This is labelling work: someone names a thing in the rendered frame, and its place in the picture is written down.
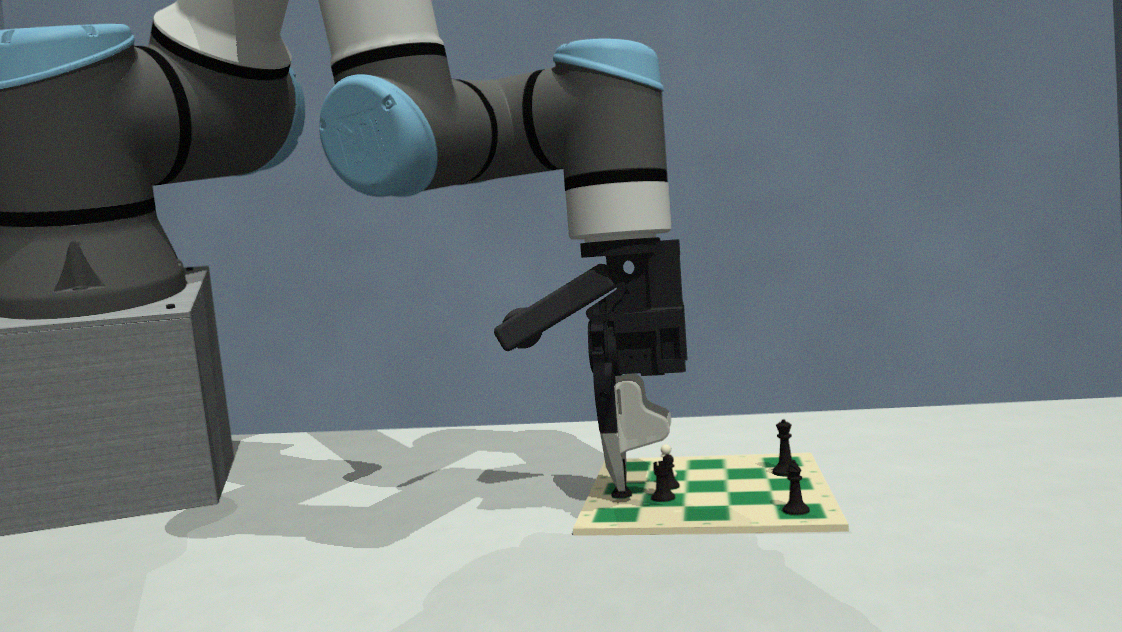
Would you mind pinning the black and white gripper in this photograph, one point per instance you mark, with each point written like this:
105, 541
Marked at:
624, 334

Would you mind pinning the black queen chess piece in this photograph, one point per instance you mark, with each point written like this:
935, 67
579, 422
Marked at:
785, 458

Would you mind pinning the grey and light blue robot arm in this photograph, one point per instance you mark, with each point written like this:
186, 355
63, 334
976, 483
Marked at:
89, 123

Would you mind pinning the green and cream chessboard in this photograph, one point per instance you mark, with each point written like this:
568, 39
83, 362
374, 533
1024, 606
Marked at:
727, 494

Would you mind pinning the black bishop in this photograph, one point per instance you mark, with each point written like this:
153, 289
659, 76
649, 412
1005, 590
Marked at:
795, 506

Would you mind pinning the white pawn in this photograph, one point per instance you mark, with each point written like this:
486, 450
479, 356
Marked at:
666, 449

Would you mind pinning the black rook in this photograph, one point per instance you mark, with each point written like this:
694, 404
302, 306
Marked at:
663, 492

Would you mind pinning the black pawn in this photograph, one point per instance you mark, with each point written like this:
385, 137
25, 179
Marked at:
622, 494
672, 481

